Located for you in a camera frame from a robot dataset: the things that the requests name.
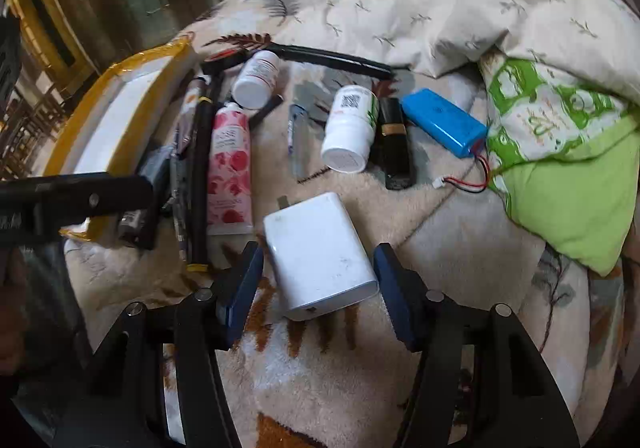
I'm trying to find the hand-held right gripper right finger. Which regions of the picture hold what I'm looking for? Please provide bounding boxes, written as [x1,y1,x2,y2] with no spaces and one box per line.
[372,242,581,448]

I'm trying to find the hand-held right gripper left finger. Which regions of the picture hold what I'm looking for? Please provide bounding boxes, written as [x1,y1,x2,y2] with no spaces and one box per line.
[55,240,266,448]

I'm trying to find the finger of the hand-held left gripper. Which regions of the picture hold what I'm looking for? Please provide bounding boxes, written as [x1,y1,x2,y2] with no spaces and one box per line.
[35,171,155,236]

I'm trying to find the black rectangular case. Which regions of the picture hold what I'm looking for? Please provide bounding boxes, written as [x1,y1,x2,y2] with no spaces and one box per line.
[117,148,173,251]

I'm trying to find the white charger block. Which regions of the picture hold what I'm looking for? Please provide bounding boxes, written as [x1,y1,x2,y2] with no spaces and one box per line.
[263,192,379,322]

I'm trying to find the grey patterned pen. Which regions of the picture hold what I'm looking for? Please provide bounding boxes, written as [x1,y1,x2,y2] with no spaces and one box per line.
[170,128,193,263]

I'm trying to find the black marker yellow caps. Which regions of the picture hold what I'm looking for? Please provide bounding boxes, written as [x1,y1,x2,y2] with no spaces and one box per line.
[186,95,213,273]

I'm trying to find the white foam box yellow tape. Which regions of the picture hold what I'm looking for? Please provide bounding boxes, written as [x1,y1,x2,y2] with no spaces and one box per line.
[42,35,198,243]

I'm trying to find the rose print hand cream tube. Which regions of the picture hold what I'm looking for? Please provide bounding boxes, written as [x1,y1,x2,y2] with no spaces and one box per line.
[206,102,255,236]

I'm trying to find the black lipstick gold band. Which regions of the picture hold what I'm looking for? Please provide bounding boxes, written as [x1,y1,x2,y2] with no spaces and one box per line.
[378,96,416,191]

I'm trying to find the clear plastic pen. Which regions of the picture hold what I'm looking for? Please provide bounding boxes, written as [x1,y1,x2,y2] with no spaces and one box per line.
[287,104,312,181]

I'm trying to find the white bottle green leaf label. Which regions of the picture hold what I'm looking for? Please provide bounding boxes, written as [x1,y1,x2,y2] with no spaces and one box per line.
[320,84,379,174]

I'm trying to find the black red plastic item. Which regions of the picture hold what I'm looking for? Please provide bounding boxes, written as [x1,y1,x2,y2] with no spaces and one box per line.
[200,46,251,76]

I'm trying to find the blue battery pack red wires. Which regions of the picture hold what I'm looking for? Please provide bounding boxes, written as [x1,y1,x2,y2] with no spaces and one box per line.
[401,88,491,193]

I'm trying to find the white bottle red label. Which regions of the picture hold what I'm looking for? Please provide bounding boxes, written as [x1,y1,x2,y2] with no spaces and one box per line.
[231,50,281,110]

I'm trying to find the long black pen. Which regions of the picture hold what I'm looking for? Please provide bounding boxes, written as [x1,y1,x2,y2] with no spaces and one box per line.
[267,42,396,78]

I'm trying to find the person's left hand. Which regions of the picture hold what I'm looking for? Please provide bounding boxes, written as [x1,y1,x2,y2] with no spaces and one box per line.
[0,250,33,376]

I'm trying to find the beige leaf print blanket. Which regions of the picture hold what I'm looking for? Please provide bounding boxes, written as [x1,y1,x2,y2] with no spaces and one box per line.
[65,0,631,448]

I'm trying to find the gold trimmed furniture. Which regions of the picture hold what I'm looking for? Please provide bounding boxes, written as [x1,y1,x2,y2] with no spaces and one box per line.
[5,0,98,83]

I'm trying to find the green printed pillow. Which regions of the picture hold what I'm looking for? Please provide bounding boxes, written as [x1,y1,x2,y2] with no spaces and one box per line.
[480,52,640,276]

